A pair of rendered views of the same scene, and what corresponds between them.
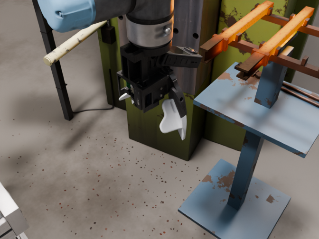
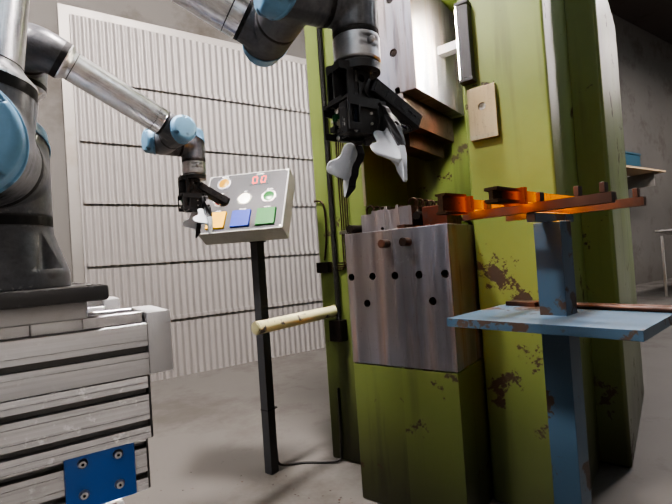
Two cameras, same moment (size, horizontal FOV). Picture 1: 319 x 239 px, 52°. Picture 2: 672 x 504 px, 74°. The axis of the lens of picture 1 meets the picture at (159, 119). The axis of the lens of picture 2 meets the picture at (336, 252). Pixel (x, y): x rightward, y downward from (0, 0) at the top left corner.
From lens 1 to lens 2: 62 cm
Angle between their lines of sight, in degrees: 46
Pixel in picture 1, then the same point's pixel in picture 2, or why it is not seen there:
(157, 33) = (362, 39)
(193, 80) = (453, 345)
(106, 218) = not seen: outside the picture
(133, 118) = (369, 447)
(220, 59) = (491, 333)
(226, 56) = not seen: hidden behind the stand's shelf
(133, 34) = (338, 47)
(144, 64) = (349, 76)
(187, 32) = (433, 272)
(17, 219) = (162, 333)
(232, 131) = (542, 470)
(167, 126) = (380, 148)
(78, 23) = not seen: outside the picture
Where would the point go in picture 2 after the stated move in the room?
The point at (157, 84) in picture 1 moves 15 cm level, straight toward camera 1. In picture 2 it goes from (365, 100) to (353, 56)
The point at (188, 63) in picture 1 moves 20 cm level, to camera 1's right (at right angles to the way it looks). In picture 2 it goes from (404, 108) to (534, 92)
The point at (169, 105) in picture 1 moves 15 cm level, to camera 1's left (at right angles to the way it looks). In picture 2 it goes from (383, 135) to (287, 146)
